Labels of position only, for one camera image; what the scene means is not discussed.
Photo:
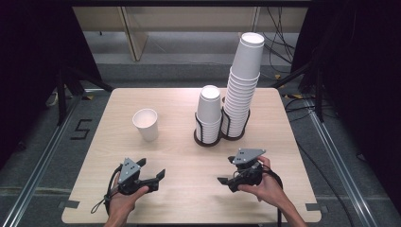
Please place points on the yellow floor tape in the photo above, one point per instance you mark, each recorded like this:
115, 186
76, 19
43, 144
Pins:
294, 96

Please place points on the black metal stand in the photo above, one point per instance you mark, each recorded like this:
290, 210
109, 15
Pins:
319, 94
61, 97

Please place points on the beige wooden cabinet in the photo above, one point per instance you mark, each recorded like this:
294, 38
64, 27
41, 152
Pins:
135, 34

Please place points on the tall stack of white cups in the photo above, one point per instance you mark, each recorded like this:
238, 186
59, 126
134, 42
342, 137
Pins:
242, 94

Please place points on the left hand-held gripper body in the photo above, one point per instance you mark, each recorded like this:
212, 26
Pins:
128, 170

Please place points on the white disposable paper cup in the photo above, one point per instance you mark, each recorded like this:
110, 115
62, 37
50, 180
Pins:
146, 124

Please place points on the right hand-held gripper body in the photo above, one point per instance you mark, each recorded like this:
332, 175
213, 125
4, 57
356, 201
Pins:
247, 156

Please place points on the person's right hand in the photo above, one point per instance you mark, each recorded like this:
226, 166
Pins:
268, 189

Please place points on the person's left hand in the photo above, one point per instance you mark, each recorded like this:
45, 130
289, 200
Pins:
123, 205

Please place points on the short stack of white cups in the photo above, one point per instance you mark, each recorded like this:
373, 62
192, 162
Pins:
208, 110

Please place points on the aluminium floor rail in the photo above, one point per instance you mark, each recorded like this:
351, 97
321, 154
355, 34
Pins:
41, 167
340, 164

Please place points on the black tape strip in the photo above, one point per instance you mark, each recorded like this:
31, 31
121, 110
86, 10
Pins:
315, 207

